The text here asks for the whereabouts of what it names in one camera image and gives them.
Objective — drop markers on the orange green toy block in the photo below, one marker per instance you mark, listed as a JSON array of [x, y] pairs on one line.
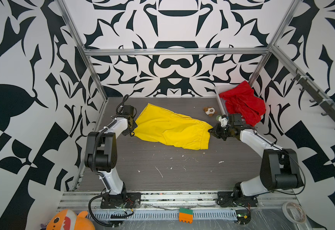
[[185, 215]]

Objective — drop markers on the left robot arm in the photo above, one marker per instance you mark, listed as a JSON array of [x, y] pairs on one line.
[[101, 151]]

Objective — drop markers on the clear tape roll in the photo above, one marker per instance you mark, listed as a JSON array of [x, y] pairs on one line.
[[294, 213]]

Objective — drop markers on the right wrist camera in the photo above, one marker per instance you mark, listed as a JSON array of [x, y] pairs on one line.
[[224, 121]]

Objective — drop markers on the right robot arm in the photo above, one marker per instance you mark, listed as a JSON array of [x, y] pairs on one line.
[[279, 170]]

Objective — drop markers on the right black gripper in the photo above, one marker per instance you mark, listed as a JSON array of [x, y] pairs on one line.
[[217, 131]]

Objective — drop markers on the brown white plush toy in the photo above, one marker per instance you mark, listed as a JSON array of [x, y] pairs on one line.
[[209, 111]]

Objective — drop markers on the yellow shorts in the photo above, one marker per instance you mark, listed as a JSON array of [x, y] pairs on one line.
[[157, 124]]

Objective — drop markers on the orange shark plush toy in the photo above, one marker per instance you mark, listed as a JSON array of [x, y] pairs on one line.
[[69, 220]]

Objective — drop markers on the green circuit board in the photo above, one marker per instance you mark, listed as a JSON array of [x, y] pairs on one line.
[[243, 217]]

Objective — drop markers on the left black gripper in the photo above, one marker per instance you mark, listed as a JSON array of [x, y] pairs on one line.
[[134, 126]]

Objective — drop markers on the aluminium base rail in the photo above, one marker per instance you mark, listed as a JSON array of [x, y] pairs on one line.
[[198, 199]]

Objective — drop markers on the red shorts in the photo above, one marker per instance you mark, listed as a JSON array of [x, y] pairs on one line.
[[241, 100]]

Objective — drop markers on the grey wall hook rack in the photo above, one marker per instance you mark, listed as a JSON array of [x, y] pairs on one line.
[[319, 97]]

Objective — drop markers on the white plastic basket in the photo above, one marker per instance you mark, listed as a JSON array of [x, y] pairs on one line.
[[221, 88]]

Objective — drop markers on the white slotted cable duct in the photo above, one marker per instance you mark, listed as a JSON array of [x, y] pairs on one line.
[[139, 215]]

